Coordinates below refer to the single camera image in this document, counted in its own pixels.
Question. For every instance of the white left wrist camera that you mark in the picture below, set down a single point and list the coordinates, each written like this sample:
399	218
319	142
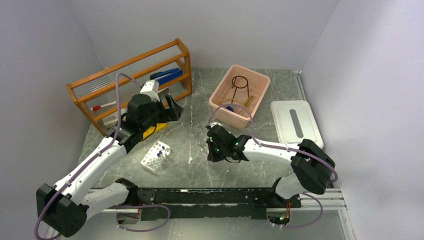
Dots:
150	88

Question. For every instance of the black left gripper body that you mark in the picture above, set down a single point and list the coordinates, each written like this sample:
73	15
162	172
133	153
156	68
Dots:
158	114

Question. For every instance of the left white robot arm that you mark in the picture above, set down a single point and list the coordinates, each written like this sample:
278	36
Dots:
67	205

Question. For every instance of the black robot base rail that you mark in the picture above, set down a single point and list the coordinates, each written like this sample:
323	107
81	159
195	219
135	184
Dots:
193	203

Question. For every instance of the red white marker pen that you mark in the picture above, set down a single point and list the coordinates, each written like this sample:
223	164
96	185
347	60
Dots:
98	107

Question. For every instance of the pink plastic bin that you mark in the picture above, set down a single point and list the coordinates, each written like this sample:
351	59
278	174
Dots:
258	85

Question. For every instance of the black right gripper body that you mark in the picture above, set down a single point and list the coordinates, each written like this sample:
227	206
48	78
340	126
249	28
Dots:
217	153

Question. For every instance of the blue black stapler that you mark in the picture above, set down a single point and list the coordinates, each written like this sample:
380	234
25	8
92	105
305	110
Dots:
166	76

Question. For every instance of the black wire tripod stand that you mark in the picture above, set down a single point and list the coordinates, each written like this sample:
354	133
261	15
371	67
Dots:
240	82

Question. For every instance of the orange wooden shelf rack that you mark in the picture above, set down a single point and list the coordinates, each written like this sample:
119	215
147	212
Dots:
99	88

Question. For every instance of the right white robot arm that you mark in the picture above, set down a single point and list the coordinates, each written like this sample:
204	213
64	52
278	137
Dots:
311	167

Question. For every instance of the white box on shelf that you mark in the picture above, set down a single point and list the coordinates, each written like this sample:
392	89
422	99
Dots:
111	119

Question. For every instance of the brown bristle tube brush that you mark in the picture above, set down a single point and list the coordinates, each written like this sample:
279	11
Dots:
249	101

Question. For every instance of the white test tube rack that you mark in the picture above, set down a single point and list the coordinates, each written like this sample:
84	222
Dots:
149	160

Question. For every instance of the white plastic bin lid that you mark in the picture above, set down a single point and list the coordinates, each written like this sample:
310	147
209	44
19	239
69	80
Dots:
294	121

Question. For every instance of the test tube in rack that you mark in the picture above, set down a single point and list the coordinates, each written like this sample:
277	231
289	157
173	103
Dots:
160	159

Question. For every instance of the yellow foam tray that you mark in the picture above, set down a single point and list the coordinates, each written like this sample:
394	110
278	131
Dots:
154	129

